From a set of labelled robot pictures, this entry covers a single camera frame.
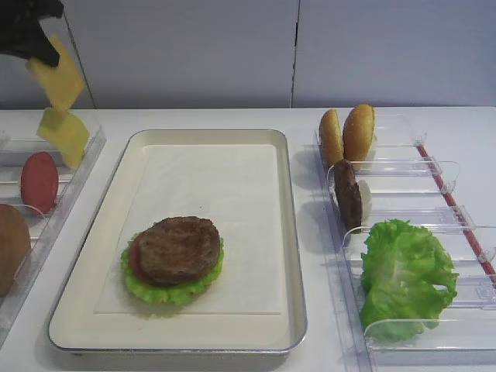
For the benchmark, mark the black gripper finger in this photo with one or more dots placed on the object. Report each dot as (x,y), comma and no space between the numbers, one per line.
(21,33)

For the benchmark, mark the orange cheese slice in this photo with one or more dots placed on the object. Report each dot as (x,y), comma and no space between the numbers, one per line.
(63,83)

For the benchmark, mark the yellow cheese slice in rack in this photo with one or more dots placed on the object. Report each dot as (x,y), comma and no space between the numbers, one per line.
(66,132)

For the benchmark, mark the red tomato slice in rack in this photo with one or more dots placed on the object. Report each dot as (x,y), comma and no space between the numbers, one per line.
(39,182)

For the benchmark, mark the brown meat patty on tray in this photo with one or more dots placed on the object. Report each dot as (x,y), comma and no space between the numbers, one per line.
(178,250)

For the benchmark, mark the green lettuce leaf on tray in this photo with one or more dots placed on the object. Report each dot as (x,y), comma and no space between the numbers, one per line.
(179,294)

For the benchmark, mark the brown meat patty in rack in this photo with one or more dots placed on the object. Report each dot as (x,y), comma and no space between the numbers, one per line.
(347,194)

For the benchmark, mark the large green lettuce leaf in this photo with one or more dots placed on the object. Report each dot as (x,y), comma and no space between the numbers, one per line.
(408,279)

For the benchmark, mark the clear acrylic left rack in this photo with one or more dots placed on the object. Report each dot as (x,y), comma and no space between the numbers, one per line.
(19,141)

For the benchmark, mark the clear acrylic rack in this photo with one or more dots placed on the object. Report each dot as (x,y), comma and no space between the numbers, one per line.
(19,141)
(409,184)

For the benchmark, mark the brown bun half left rack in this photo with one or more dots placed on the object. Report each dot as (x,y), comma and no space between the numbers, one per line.
(14,245)

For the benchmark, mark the white paper tray liner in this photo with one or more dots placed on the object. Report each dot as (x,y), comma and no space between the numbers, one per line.
(236,187)

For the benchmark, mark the cream metal tray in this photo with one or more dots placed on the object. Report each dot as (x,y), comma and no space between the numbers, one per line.
(76,326)

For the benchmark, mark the tan bun half left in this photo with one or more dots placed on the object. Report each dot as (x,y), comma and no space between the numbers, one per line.
(330,134)

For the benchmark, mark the tan bun half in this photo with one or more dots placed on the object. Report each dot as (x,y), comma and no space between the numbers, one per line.
(330,134)
(358,134)

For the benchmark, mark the tan bun half right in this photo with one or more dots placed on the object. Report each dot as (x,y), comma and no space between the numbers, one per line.
(358,134)

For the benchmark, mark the white round slice in rack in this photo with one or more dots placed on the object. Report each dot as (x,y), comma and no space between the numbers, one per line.
(366,199)

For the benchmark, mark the clear acrylic right rack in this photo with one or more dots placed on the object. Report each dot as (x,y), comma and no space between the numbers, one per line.
(409,184)

